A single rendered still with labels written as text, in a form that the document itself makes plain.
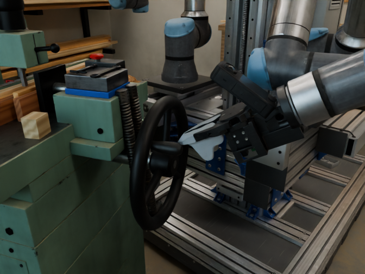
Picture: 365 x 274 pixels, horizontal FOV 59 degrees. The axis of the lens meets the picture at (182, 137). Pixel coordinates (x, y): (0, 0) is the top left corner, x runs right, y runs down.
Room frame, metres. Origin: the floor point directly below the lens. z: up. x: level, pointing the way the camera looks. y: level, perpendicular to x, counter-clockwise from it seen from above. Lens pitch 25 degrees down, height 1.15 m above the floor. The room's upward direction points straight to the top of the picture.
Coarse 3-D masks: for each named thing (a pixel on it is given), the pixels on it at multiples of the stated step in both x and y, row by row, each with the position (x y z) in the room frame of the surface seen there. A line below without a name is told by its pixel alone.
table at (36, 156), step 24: (144, 96) 0.93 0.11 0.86; (0, 144) 0.51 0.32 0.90; (24, 144) 0.51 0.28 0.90; (48, 144) 0.54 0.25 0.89; (72, 144) 0.59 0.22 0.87; (96, 144) 0.58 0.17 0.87; (120, 144) 0.60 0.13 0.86; (0, 168) 0.43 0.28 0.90; (24, 168) 0.47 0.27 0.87; (48, 168) 0.52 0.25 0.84; (0, 192) 0.42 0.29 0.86
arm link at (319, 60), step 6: (318, 54) 0.56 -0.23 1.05; (324, 54) 0.55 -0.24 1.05; (330, 54) 0.55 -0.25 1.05; (336, 54) 0.55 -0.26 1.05; (342, 54) 0.55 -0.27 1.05; (348, 54) 0.55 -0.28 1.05; (312, 60) 0.55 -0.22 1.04; (318, 60) 0.54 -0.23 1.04; (324, 60) 0.54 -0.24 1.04; (330, 60) 0.54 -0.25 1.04; (336, 60) 0.53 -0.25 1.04; (312, 66) 0.54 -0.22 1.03; (318, 66) 0.54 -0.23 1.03
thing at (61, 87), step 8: (64, 64) 0.74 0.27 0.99; (40, 72) 0.67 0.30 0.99; (48, 72) 0.69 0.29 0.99; (56, 72) 0.71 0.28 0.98; (64, 72) 0.74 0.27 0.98; (40, 80) 0.66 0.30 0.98; (48, 80) 0.68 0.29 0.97; (56, 80) 0.71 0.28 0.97; (64, 80) 0.73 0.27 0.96; (40, 88) 0.66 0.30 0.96; (48, 88) 0.68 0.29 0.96; (56, 88) 0.69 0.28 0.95; (64, 88) 0.68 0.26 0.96; (40, 96) 0.66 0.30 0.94; (48, 96) 0.68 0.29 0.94; (40, 104) 0.66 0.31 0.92; (48, 104) 0.67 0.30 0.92
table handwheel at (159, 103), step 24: (168, 96) 0.63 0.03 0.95; (144, 120) 0.54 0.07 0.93; (168, 120) 0.62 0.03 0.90; (144, 144) 0.51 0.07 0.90; (144, 168) 0.49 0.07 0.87; (168, 168) 0.58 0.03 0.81; (144, 192) 0.48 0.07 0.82; (168, 192) 0.66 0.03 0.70; (144, 216) 0.48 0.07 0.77; (168, 216) 0.59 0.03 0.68
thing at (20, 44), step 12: (0, 36) 0.69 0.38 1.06; (12, 36) 0.68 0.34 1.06; (24, 36) 0.68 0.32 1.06; (36, 36) 0.71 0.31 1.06; (0, 48) 0.69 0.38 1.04; (12, 48) 0.68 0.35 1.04; (24, 48) 0.67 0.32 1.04; (0, 60) 0.69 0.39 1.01; (12, 60) 0.68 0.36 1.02; (24, 60) 0.67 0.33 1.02; (36, 60) 0.70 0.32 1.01; (48, 60) 0.73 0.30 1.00
